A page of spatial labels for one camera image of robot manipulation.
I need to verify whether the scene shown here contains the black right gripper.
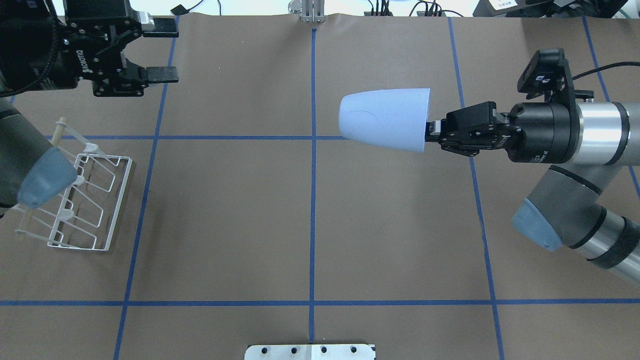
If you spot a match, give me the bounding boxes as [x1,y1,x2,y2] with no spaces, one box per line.
[424,101,523,157]

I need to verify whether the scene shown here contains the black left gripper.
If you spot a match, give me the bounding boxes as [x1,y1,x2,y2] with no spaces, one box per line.
[50,0,179,97]

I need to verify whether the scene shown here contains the light blue plastic cup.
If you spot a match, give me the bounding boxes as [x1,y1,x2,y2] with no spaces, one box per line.
[338,88,431,153]

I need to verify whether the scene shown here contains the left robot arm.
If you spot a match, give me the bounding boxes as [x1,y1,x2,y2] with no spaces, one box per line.
[0,0,179,214]

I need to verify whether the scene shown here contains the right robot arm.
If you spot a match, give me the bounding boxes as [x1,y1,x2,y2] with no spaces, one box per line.
[424,101,639,285]

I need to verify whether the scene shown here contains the small black device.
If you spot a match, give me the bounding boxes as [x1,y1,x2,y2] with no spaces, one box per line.
[170,4,191,16]

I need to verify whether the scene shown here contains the small silver cylinder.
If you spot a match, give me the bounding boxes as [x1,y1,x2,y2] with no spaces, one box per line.
[287,0,303,15]

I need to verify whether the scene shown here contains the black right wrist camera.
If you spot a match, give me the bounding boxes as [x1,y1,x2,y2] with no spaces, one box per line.
[517,48,595,106]

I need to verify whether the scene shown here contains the aluminium frame post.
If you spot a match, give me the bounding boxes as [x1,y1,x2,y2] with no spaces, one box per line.
[300,0,326,24]

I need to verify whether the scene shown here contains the white wire cup holder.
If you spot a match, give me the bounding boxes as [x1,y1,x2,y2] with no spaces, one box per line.
[14,117,135,252]

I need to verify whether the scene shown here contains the black braided right cable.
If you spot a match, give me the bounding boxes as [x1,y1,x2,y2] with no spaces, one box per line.
[571,61,640,82]

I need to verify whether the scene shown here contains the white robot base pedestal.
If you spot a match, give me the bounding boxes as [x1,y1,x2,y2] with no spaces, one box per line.
[244,343,377,360]

